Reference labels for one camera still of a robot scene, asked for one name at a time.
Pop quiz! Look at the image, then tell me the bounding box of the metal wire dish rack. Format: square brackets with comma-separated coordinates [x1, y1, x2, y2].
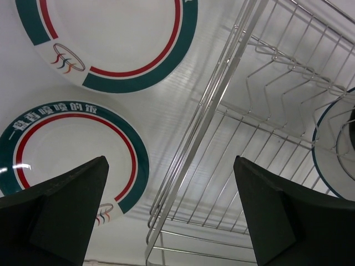
[145, 1, 354, 265]

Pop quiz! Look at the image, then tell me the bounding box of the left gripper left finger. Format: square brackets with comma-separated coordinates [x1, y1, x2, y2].
[1, 156, 109, 265]

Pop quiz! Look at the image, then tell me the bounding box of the blue patterned green plate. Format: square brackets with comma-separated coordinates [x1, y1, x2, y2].
[336, 108, 354, 180]

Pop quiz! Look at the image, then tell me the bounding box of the white plate with dark rim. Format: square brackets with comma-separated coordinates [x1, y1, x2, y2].
[312, 88, 354, 201]

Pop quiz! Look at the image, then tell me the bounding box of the green-rimmed white plate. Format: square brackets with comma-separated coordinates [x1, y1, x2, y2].
[1, 101, 150, 226]
[15, 1, 198, 94]

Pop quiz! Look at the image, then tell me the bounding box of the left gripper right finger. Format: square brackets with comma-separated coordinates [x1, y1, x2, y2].
[234, 156, 354, 265]

